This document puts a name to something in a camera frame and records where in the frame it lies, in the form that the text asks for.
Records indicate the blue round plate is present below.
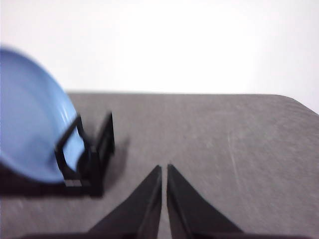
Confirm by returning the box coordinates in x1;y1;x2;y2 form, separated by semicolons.
0;46;84;186

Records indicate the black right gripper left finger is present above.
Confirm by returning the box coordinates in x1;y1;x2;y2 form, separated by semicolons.
19;164;162;239

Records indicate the black plastic dish rack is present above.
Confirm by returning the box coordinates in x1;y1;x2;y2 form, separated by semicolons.
0;111;116;198

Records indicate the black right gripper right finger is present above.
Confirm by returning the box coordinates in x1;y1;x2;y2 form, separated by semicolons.
166;163;311;239

